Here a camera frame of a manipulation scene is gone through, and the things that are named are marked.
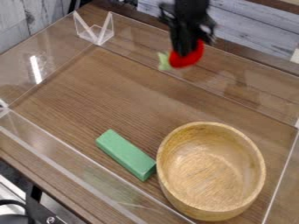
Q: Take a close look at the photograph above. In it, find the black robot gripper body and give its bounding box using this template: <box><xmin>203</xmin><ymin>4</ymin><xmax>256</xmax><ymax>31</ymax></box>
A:
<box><xmin>158</xmin><ymin>0</ymin><xmax>219</xmax><ymax>45</ymax></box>

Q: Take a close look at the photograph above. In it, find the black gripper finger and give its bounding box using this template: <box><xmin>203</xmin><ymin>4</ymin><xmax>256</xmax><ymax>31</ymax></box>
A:
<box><xmin>171</xmin><ymin>24</ymin><xmax>199</xmax><ymax>57</ymax></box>

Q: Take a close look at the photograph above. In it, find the red plush tomato toy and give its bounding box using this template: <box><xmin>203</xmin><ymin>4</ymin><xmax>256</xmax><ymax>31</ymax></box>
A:
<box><xmin>158</xmin><ymin>39</ymin><xmax>204</xmax><ymax>71</ymax></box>

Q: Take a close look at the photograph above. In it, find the green rectangular block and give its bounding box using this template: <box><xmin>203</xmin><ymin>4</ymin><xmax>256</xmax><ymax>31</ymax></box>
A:
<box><xmin>96</xmin><ymin>129</ymin><xmax>155</xmax><ymax>182</ymax></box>

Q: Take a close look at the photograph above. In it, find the round wooden bowl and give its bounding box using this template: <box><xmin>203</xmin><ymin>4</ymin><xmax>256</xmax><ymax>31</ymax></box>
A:
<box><xmin>156</xmin><ymin>122</ymin><xmax>267</xmax><ymax>221</ymax></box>

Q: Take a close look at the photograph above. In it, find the clear acrylic corner bracket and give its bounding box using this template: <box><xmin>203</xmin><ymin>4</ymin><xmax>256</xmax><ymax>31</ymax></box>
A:
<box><xmin>72</xmin><ymin>11</ymin><xmax>115</xmax><ymax>46</ymax></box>

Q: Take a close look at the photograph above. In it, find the clear acrylic tray wall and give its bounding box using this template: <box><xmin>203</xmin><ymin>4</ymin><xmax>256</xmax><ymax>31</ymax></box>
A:
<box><xmin>0</xmin><ymin>101</ymin><xmax>195</xmax><ymax>224</ymax></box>

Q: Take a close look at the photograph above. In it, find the black metal table frame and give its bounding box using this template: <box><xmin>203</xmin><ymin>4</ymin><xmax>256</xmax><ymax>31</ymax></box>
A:
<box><xmin>25</xmin><ymin>185</ymin><xmax>67</xmax><ymax>224</ymax></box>

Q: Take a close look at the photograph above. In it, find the black cable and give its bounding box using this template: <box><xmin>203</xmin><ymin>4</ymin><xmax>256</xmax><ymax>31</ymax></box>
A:
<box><xmin>0</xmin><ymin>199</ymin><xmax>39</xmax><ymax>224</ymax></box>

